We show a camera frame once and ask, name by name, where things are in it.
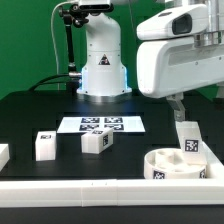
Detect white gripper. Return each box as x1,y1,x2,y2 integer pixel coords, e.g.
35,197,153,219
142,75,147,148
137,37,224,122

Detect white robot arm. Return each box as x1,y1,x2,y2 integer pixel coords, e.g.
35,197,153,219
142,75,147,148
78,0,224,122

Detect white tag sheet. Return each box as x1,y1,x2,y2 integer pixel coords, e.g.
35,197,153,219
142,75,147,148
57,116,145,133

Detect white part at left edge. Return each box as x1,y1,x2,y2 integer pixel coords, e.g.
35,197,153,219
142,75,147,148
0,144,10,171

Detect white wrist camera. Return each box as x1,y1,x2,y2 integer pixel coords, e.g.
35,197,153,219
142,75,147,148
137,4,209,40

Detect white L-shaped border frame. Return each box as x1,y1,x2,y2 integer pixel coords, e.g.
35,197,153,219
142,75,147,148
0,149,224,208

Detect grey camera on pole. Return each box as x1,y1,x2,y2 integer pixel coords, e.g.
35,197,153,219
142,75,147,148
78,0,113,13

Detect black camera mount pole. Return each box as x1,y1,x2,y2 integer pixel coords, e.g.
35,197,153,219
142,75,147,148
59,5,88,89

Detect black cables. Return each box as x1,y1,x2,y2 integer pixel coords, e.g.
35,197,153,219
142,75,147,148
28,73,72,92

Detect white cable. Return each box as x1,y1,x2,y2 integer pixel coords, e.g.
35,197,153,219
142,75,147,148
50,0,78,76

